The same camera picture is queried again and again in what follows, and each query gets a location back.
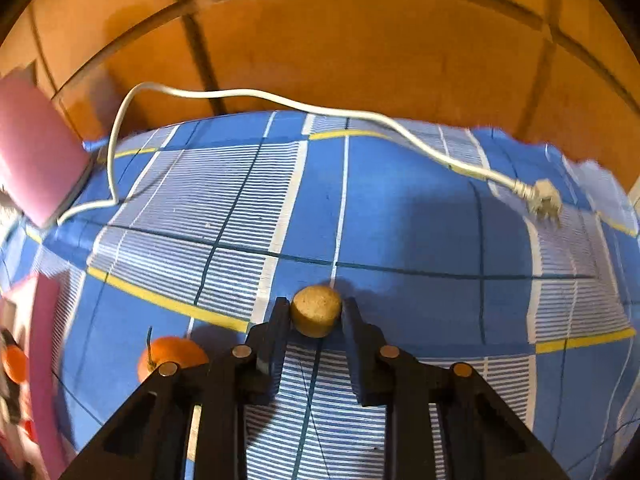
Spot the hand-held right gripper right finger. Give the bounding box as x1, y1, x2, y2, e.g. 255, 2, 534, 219
341, 297, 571, 480

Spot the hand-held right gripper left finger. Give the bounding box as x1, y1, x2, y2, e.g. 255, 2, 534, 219
60, 296, 292, 480

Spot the small pale yellow ball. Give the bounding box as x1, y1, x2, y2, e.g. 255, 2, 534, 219
291, 285, 343, 338

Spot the large orange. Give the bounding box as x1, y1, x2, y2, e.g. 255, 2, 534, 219
1, 345, 30, 385

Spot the pink case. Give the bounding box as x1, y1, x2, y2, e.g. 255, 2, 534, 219
0, 70, 93, 480

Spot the small orange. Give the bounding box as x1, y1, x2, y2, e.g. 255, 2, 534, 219
137, 327, 210, 383

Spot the blue plaid blanket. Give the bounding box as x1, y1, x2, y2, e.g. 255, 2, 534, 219
0, 110, 640, 480

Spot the wooden wardrobe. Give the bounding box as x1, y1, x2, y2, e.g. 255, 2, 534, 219
0, 0, 640, 196

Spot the white power cable with plug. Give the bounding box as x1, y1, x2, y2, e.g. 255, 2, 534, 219
56, 82, 563, 226

